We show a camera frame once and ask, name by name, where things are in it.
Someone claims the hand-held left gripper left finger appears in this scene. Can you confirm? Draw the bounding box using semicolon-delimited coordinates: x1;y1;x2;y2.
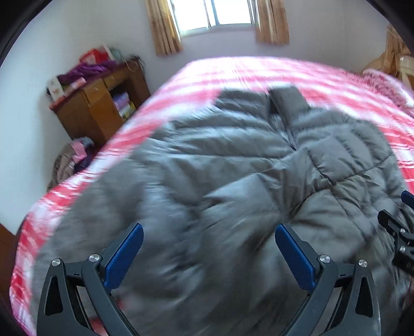
37;223;144;336

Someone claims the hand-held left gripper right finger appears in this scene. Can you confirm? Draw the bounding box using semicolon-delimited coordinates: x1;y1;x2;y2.
275;223;382;336

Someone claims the grey puffer jacket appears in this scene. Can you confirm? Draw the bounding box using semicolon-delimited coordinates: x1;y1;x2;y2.
31;86;414;336

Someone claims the pile of clothes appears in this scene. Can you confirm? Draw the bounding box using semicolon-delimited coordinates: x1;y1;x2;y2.
48;136;96;191

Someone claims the pink folded quilt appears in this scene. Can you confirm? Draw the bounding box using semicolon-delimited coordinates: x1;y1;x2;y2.
362;68;414;109

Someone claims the wooden headboard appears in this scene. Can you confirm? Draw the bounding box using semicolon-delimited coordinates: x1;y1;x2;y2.
362;24;414;88

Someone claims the yellow hanging cloth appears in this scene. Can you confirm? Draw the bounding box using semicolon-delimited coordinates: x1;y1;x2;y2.
380;24;410;76

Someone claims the stack of books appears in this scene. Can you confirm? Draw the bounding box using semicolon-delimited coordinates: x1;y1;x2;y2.
112;92;136;118

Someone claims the wooden desk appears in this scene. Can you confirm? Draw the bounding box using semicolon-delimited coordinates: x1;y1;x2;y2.
48;61;151;146

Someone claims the flat pink box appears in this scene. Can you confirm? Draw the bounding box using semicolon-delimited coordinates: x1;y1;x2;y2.
63;78;87;96

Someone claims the white box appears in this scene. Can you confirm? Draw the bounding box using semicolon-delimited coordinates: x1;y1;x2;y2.
46;76;67;101

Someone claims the purple cloth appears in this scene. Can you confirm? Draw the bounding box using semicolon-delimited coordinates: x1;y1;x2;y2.
57;61;117;85

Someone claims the bed with red plaid sheet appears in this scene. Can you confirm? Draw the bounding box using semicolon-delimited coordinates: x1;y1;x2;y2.
8;56;414;336

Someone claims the red box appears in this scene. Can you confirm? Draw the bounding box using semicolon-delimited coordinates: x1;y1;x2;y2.
79;48;114;65

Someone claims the pale green bag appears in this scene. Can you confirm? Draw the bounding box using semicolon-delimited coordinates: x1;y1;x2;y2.
103;45;125;62

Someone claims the yellow patterned curtain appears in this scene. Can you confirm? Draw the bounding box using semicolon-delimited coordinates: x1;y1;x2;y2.
145;0;183;57
254;0;290;45

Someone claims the window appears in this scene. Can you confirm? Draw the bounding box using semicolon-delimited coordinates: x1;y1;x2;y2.
170;0;257;36

